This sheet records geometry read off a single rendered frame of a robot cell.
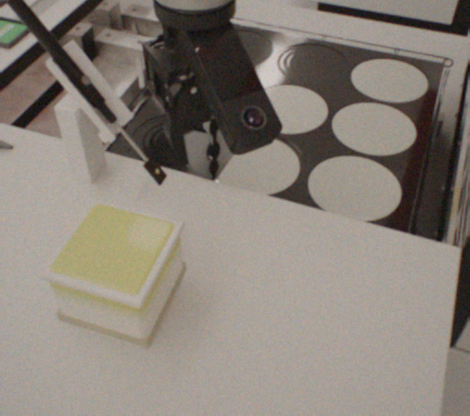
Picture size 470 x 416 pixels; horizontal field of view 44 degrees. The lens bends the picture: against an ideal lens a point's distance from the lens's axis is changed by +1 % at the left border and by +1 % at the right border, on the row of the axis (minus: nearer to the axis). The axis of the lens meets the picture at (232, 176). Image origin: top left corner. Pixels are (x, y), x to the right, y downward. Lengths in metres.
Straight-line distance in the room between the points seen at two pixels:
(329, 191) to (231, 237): 0.17
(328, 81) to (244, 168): 0.21
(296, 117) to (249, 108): 0.25
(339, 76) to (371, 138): 0.13
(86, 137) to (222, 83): 0.13
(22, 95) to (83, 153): 0.26
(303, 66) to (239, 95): 0.34
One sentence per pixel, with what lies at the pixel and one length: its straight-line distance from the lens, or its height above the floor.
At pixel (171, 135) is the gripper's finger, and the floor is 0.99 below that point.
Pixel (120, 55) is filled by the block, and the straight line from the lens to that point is 0.86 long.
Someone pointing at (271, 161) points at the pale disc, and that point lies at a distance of 0.66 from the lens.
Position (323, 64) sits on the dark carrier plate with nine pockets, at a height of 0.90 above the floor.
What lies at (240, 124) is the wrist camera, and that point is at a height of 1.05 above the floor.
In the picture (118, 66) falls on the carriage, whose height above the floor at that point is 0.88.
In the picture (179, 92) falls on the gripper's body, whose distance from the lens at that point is 0.52.
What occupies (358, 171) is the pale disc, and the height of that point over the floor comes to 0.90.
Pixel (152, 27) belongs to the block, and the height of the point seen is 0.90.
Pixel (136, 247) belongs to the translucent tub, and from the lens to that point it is 0.41.
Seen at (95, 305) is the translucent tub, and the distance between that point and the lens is 0.41.
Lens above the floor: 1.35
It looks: 44 degrees down
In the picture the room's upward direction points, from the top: straight up
